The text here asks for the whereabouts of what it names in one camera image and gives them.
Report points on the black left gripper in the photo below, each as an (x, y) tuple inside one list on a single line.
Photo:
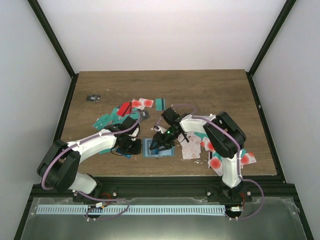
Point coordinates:
[(136, 151)]

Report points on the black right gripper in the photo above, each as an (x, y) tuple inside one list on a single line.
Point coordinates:
[(160, 142)]

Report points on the blue card silver stripe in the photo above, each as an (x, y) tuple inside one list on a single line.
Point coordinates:
[(157, 151)]

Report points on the light blue card holder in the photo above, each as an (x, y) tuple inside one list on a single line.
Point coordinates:
[(146, 152)]

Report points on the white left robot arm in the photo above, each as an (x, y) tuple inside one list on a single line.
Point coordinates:
[(59, 168)]

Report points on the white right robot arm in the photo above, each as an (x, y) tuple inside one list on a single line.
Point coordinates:
[(222, 131)]

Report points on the blue card left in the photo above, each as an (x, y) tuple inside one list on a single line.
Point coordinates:
[(125, 155)]

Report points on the teal card with black stripe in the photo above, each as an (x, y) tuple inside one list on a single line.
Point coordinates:
[(160, 104)]

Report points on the white card red circles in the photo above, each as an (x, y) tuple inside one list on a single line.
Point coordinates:
[(142, 103)]

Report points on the white card large red circle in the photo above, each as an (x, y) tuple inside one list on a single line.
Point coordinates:
[(216, 164)]

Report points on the small black card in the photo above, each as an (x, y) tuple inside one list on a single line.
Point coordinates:
[(93, 97)]

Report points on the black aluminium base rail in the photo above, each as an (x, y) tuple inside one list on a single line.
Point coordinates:
[(210, 187)]

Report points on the light blue slotted cable duct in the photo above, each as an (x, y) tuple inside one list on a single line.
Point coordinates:
[(199, 210)]

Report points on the black frame post left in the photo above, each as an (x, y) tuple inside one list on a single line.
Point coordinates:
[(42, 19)]

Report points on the black frame post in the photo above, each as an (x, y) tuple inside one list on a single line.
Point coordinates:
[(42, 19), (275, 29)]

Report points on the black frame post right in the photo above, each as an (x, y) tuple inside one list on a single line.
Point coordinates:
[(275, 29)]

